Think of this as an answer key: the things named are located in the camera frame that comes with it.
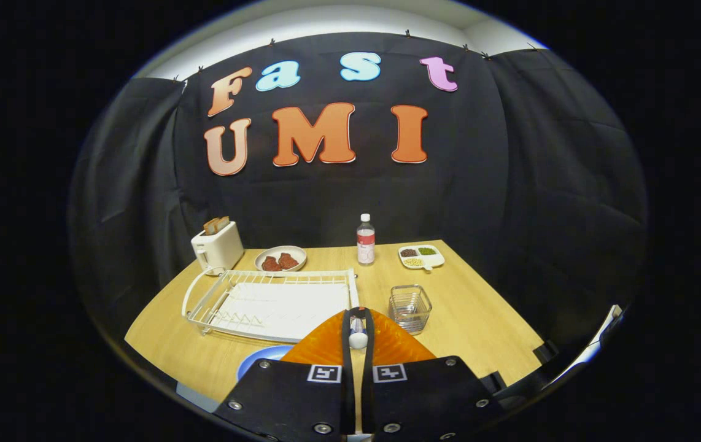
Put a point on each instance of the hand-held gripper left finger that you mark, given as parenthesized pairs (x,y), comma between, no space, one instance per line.
(289,399)

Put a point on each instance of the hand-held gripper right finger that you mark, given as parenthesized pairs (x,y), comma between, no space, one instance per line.
(424,399)

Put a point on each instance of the blue plate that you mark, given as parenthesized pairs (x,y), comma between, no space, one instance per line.
(258,359)

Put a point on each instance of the white divided dish with beans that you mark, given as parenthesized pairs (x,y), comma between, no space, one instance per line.
(421,258)

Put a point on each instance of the white oval plate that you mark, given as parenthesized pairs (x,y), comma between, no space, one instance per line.
(295,250)

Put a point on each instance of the brown meat piece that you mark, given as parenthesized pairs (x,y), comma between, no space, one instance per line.
(271,264)
(288,261)

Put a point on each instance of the white toaster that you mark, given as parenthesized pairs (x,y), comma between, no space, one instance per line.
(220,248)

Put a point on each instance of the clear bottle with red label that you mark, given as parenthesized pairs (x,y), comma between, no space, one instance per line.
(366,242)

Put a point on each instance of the toast slice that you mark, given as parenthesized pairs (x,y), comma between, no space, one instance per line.
(210,226)
(223,222)

